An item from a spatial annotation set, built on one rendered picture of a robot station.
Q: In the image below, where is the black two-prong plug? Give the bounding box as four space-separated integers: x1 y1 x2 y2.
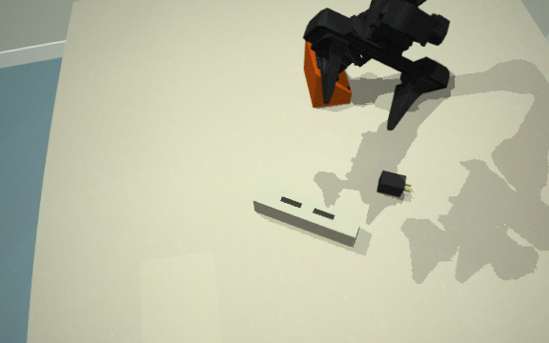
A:
377 171 412 197

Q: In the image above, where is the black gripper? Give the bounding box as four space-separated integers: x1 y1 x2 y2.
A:
302 0 450 131

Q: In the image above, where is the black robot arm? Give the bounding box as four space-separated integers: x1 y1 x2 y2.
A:
338 0 451 74

